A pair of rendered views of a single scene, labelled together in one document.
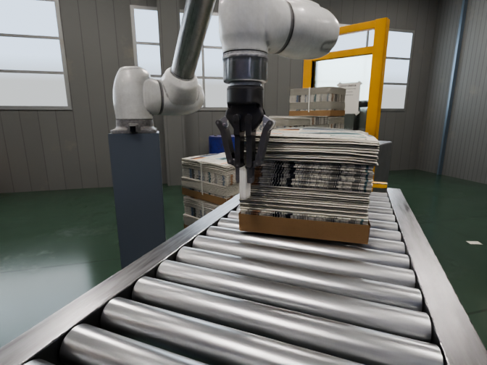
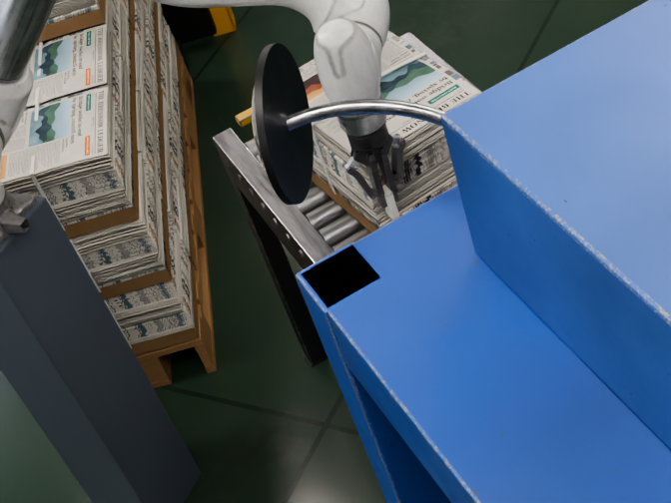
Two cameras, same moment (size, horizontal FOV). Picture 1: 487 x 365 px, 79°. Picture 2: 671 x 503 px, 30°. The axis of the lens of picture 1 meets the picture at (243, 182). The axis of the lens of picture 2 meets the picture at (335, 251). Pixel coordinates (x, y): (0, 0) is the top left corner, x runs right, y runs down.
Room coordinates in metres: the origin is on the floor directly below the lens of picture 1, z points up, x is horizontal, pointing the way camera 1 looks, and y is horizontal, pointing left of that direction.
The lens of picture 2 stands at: (-0.80, 1.15, 2.52)
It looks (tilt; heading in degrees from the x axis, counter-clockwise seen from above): 42 degrees down; 325
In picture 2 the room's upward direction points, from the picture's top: 20 degrees counter-clockwise
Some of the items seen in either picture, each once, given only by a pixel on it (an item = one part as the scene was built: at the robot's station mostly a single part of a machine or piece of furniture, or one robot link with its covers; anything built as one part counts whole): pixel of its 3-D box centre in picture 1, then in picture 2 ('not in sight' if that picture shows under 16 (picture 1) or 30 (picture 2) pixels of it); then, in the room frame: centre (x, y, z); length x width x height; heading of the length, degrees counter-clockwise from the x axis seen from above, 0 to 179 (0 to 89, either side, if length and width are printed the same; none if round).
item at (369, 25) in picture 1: (343, 30); not in sight; (2.91, -0.91, 1.82); 0.75 x 0.06 x 0.06; 49
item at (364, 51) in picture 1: (342, 53); not in sight; (2.91, -0.91, 1.62); 0.75 x 0.06 x 0.06; 49
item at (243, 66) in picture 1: (245, 71); (360, 111); (0.63, 0.00, 1.16); 0.09 x 0.09 x 0.06
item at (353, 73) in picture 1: (340, 93); not in sight; (2.93, -0.92, 1.28); 0.57 x 0.01 x 0.65; 49
